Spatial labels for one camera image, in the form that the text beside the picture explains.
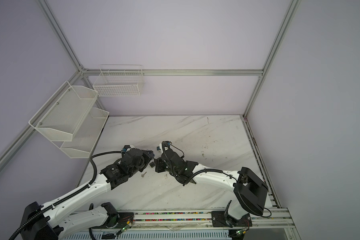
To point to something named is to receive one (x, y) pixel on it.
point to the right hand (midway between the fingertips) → (152, 161)
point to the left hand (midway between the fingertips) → (153, 154)
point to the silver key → (142, 175)
